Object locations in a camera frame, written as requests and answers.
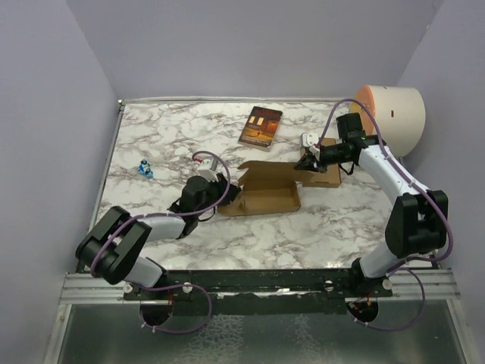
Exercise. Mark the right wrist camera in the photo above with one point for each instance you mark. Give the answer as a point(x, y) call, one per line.
point(310, 141)

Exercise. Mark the dark paperback book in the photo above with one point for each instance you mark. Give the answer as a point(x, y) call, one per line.
point(260, 128)

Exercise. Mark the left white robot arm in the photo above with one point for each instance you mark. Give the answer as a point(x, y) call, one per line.
point(112, 248)

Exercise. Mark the small blue toy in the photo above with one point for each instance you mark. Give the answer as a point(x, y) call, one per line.
point(145, 169)

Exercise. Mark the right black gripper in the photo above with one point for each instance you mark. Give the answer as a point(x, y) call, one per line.
point(308, 163)

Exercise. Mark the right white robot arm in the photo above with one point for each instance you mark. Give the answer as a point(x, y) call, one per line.
point(417, 223)

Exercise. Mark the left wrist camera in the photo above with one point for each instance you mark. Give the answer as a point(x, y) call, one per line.
point(207, 168)

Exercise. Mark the folded brown cardboard box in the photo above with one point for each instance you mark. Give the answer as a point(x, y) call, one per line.
point(329, 179)

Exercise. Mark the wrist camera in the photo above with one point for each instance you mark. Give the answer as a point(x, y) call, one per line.
point(310, 141)
point(207, 168)

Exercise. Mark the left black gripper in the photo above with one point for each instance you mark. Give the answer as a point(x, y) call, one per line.
point(232, 193)

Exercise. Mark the round pastel drawer cabinet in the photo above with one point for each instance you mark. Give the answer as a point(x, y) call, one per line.
point(399, 112)

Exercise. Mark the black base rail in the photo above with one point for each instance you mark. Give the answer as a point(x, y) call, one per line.
point(237, 292)

